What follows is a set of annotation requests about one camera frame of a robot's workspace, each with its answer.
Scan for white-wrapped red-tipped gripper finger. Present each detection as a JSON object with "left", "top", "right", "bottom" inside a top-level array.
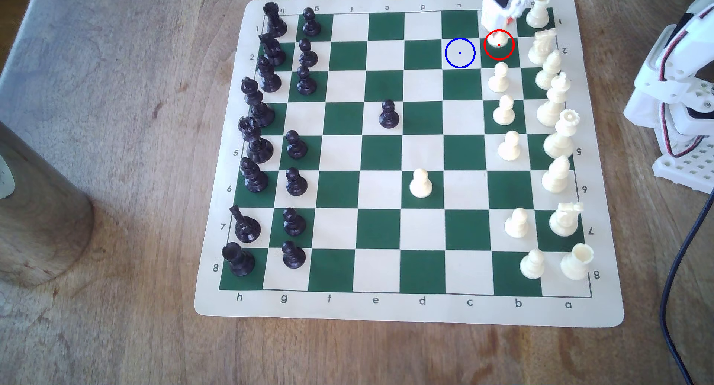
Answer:
[
  {"left": 480, "top": 0, "right": 512, "bottom": 32},
  {"left": 509, "top": 0, "right": 535, "bottom": 26}
]

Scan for green and white chess mat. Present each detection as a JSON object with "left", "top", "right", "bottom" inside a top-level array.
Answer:
[{"left": 194, "top": 0, "right": 624, "bottom": 328}]

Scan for white rook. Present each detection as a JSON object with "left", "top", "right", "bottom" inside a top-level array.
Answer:
[
  {"left": 560, "top": 243, "right": 595, "bottom": 281},
  {"left": 526, "top": 0, "right": 552, "bottom": 29}
]

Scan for white knight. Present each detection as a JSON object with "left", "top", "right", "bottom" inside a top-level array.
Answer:
[
  {"left": 528, "top": 29, "right": 559, "bottom": 65},
  {"left": 549, "top": 202, "right": 585, "bottom": 237}
]

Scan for white bishop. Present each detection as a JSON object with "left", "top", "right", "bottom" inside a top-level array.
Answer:
[
  {"left": 535, "top": 50, "right": 563, "bottom": 90},
  {"left": 541, "top": 155, "right": 571, "bottom": 194}
]

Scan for white king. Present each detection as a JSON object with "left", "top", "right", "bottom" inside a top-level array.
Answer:
[{"left": 537, "top": 73, "right": 572, "bottom": 127}]

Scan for white queen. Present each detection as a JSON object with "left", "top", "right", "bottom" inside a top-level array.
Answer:
[{"left": 543, "top": 109, "right": 581, "bottom": 159}]

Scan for black pawn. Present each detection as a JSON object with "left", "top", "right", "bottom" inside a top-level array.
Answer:
[
  {"left": 282, "top": 240, "right": 307, "bottom": 270},
  {"left": 379, "top": 100, "right": 401, "bottom": 129},
  {"left": 302, "top": 7, "right": 322, "bottom": 38},
  {"left": 296, "top": 65, "right": 318, "bottom": 96},
  {"left": 283, "top": 208, "right": 307, "bottom": 237},
  {"left": 298, "top": 38, "right": 319, "bottom": 68},
  {"left": 285, "top": 167, "right": 309, "bottom": 197},
  {"left": 285, "top": 130, "right": 309, "bottom": 160}
]

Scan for black rook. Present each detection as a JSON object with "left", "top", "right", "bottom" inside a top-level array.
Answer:
[
  {"left": 263, "top": 1, "right": 289, "bottom": 38},
  {"left": 222, "top": 243, "right": 256, "bottom": 277}
]

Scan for black knight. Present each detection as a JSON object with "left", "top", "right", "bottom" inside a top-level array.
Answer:
[
  {"left": 259, "top": 32, "right": 287, "bottom": 67},
  {"left": 230, "top": 205, "right": 262, "bottom": 244}
]

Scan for black bishop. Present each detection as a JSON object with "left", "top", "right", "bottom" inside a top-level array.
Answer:
[
  {"left": 257, "top": 56, "right": 282, "bottom": 93},
  {"left": 240, "top": 157, "right": 270, "bottom": 194}
]

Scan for black king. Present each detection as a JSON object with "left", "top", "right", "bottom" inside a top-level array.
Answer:
[{"left": 241, "top": 77, "right": 276, "bottom": 128}]

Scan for black queen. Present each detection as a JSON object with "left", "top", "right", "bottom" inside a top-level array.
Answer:
[{"left": 238, "top": 116, "right": 274, "bottom": 164}]

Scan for stainless steel cup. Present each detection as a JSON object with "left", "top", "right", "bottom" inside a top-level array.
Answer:
[{"left": 0, "top": 120, "right": 94, "bottom": 288}]

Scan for red and black servo wire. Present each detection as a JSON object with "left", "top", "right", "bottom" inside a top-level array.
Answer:
[{"left": 660, "top": 103, "right": 706, "bottom": 158}]

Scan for black cable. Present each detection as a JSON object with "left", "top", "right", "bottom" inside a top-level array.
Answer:
[{"left": 660, "top": 189, "right": 714, "bottom": 385}]

